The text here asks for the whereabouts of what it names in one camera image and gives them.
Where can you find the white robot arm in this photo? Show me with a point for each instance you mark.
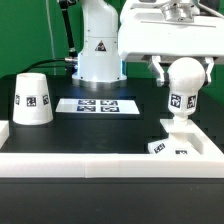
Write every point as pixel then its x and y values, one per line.
pixel 99 62

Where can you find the white lamp base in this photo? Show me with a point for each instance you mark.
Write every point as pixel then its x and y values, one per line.
pixel 178 140

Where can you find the white fence frame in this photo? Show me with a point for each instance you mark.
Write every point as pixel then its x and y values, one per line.
pixel 207 163

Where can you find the white marker sheet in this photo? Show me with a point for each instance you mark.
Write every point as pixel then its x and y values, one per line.
pixel 97 106

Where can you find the white lamp shade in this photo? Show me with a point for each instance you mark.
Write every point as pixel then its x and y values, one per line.
pixel 32 104

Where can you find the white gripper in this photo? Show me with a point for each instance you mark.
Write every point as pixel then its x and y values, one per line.
pixel 144 33

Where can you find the white lamp bulb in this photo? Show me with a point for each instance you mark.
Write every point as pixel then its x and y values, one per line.
pixel 186 77

